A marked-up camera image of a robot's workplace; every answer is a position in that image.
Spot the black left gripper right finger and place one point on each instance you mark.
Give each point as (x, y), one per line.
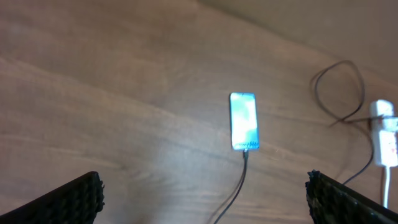
(331, 202)

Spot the blue Galaxy smartphone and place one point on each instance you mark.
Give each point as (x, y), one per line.
(244, 124)

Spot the white charger plug adapter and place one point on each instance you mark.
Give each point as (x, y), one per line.
(383, 116)

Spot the white power extension strip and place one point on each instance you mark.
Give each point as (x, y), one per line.
(385, 148)

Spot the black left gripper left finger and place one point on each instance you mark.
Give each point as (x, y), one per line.
(78, 201)

